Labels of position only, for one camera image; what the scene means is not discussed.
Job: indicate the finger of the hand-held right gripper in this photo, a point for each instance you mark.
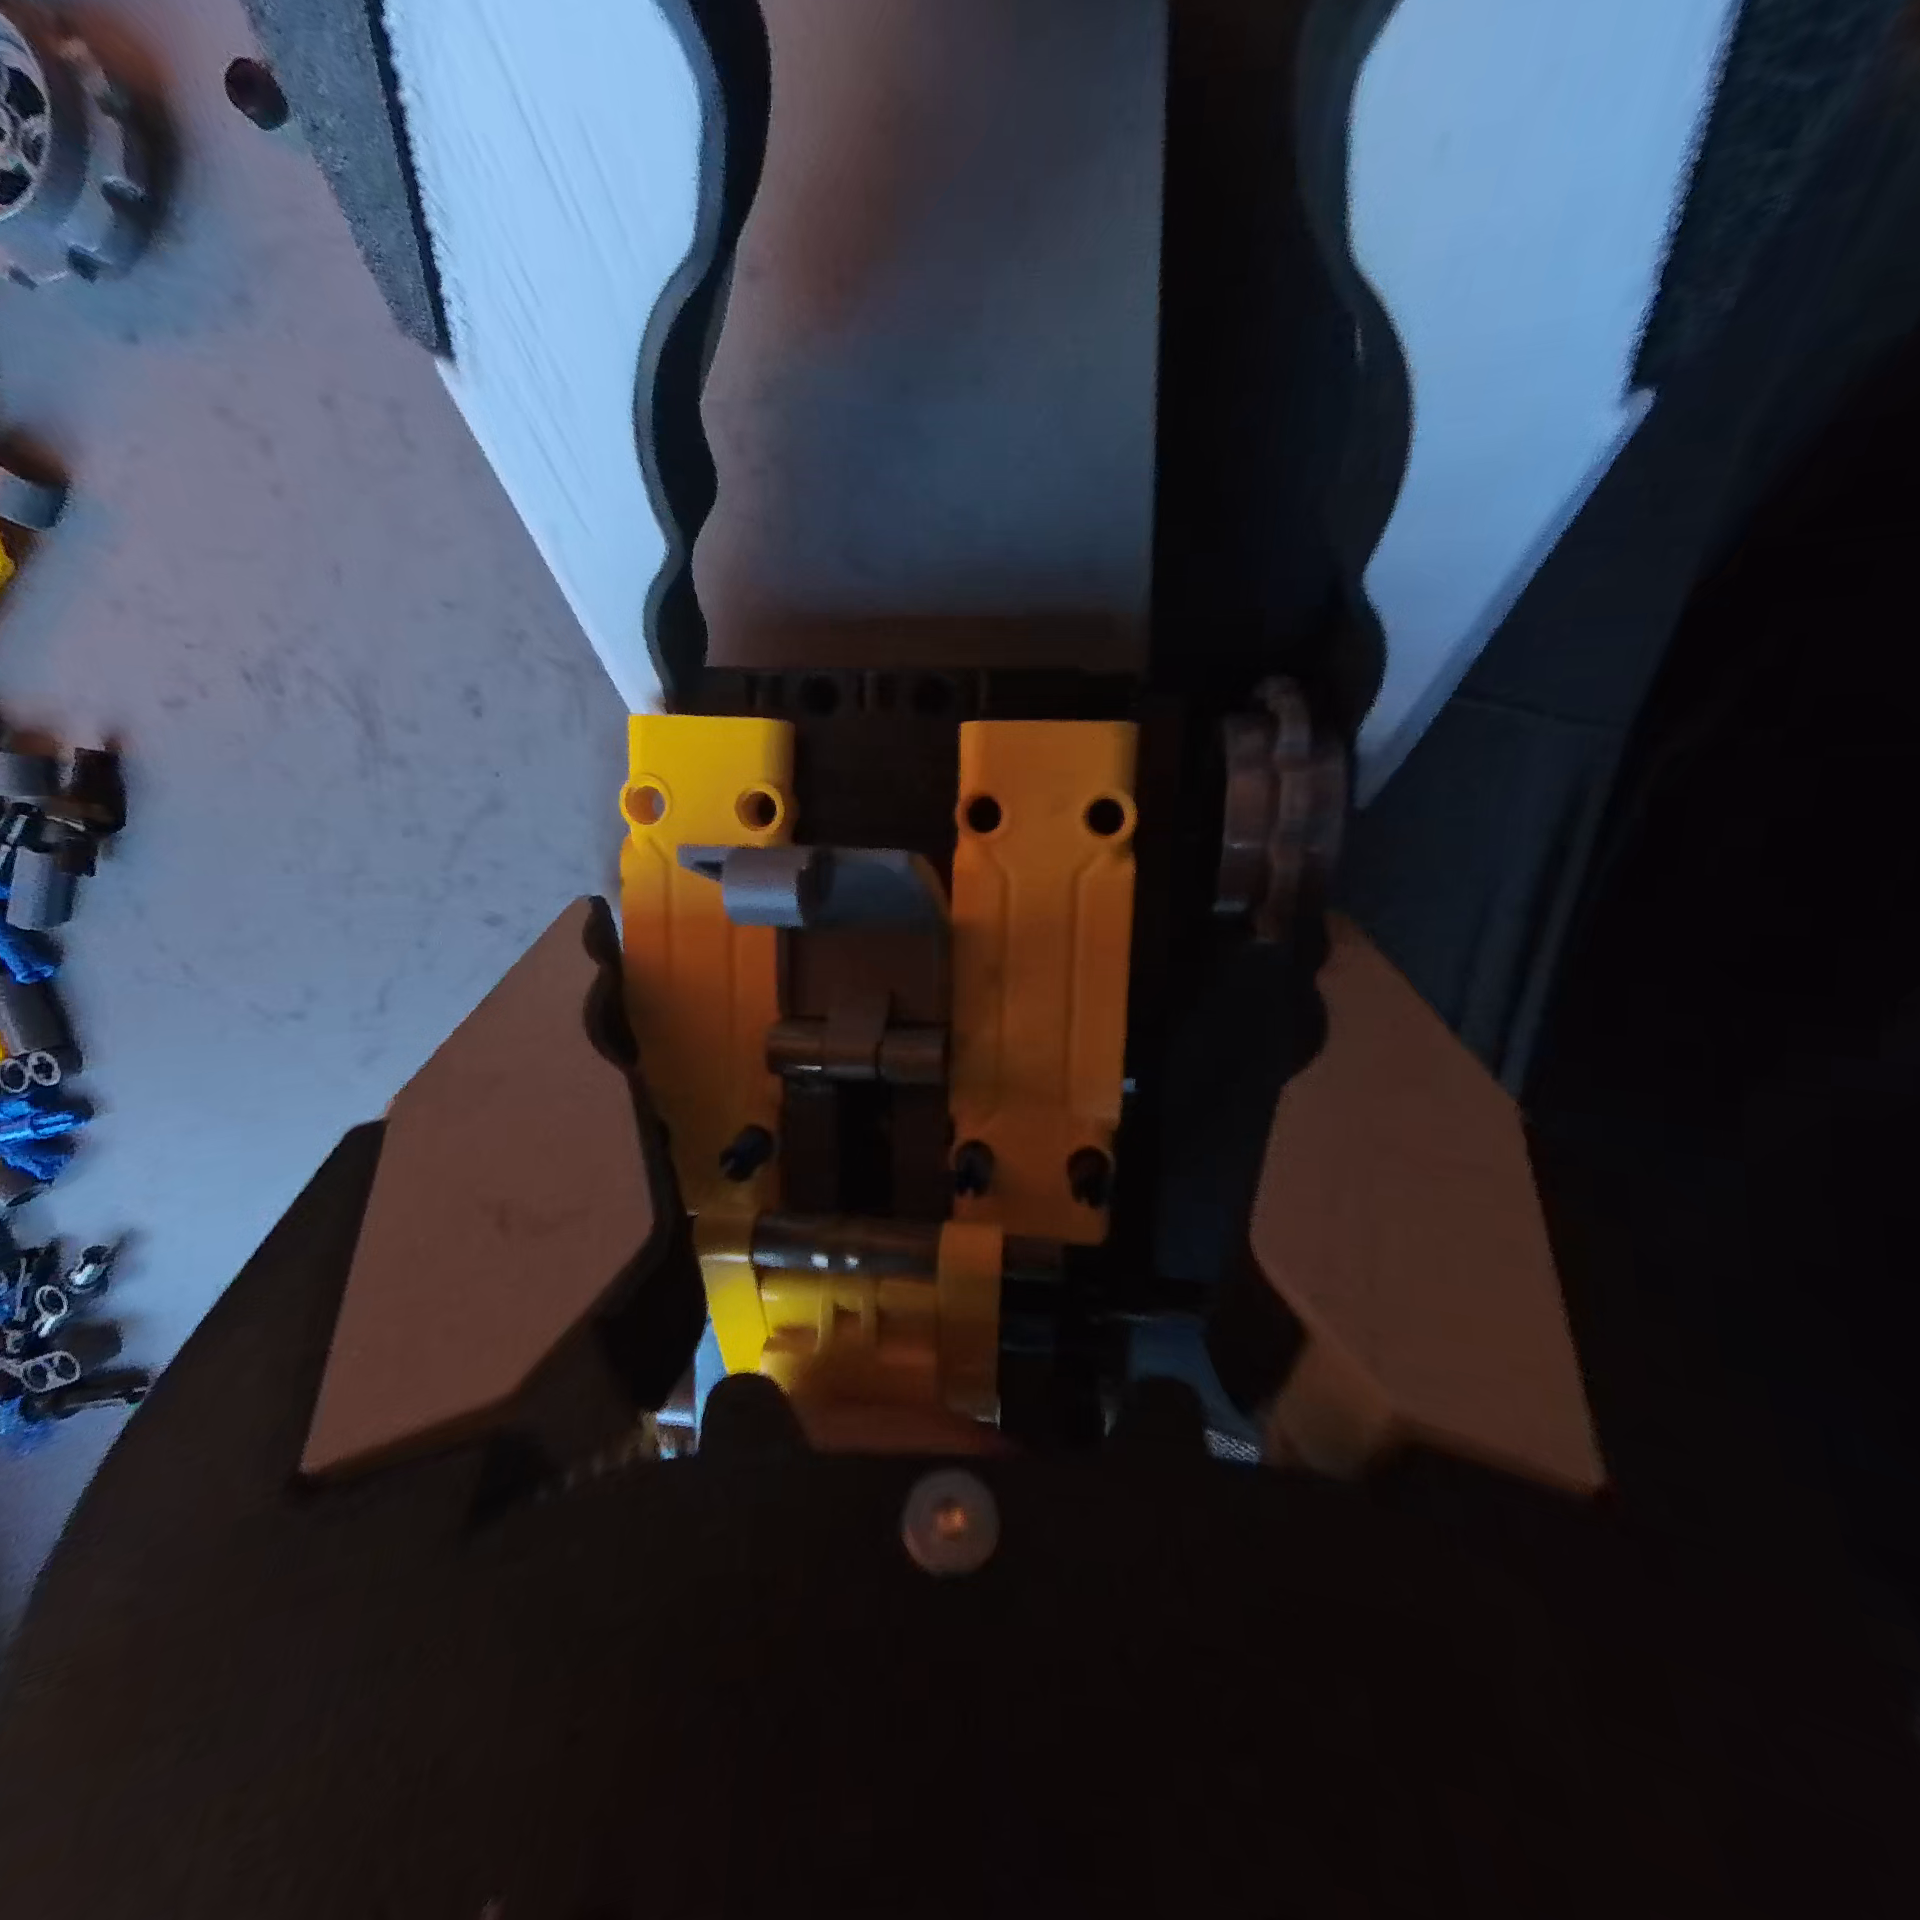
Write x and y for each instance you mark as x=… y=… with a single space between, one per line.
x=555 y=225
x=1528 y=225

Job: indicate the small black connector piece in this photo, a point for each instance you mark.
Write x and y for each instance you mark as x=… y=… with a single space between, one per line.
x=257 y=89

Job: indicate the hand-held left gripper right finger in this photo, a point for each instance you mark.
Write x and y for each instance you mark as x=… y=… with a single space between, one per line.
x=1410 y=1244

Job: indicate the grey desk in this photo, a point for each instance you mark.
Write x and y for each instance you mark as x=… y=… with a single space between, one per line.
x=302 y=598

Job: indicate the grey toothed wheel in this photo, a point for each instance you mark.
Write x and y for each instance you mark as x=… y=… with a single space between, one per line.
x=75 y=135
x=1274 y=811

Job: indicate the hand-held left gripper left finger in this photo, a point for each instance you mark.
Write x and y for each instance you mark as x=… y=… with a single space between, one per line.
x=481 y=1244

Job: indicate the yellow toy vehicle model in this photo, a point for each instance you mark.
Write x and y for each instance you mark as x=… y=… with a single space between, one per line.
x=1036 y=974

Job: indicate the pile of small building pieces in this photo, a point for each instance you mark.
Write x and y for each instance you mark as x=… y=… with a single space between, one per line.
x=38 y=886

